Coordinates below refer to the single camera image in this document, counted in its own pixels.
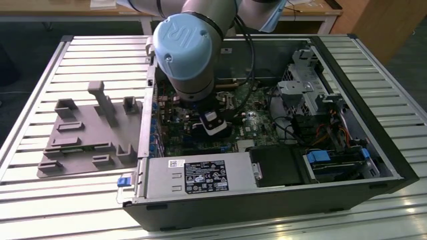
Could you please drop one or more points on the grey parts rack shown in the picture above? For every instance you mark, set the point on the grey parts rack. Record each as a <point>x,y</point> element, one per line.
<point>83,155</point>

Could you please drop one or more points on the blue case latch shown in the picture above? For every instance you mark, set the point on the blue case latch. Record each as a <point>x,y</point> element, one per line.
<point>123,181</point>

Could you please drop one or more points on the wooden cabinet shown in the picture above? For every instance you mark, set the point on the wooden cabinet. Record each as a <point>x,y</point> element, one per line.
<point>383,25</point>

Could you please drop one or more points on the green RAM stick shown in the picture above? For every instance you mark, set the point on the green RAM stick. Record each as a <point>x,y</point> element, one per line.
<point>76,149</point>

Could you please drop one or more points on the black power supply label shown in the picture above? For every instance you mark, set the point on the black power supply label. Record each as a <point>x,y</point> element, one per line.
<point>204,177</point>

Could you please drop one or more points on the blue plastic tab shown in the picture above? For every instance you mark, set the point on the blue plastic tab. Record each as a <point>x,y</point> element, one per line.
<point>364,153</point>

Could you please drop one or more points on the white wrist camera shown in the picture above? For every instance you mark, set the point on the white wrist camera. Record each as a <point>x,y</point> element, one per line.
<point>214,123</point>

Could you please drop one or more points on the white box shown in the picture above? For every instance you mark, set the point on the white box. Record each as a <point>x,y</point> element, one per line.
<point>103,4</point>

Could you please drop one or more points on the wooden desk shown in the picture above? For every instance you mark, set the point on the wooden desk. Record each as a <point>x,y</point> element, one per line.
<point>49,7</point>

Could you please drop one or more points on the grey power supply unit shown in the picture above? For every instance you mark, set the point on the grey power supply unit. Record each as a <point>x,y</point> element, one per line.
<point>160,175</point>

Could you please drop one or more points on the black plastic shroud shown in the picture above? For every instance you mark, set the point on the black plastic shroud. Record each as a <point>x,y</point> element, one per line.
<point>276,165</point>

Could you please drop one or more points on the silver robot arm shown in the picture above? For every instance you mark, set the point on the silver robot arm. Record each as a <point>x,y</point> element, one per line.
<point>187,50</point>

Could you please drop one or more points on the white case label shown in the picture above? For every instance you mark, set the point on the white case label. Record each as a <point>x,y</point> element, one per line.
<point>226,50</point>

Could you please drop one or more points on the green motherboard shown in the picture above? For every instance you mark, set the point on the green motherboard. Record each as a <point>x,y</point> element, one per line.
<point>256,125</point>

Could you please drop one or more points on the metal drive cage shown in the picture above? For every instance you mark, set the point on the metal drive cage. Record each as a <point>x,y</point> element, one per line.
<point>296,87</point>

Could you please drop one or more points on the blue disk carrier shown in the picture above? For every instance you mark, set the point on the blue disk carrier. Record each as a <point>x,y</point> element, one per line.
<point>318,157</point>

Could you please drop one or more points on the black open PC case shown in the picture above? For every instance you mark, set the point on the black open PC case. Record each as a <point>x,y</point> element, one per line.
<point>234,215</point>

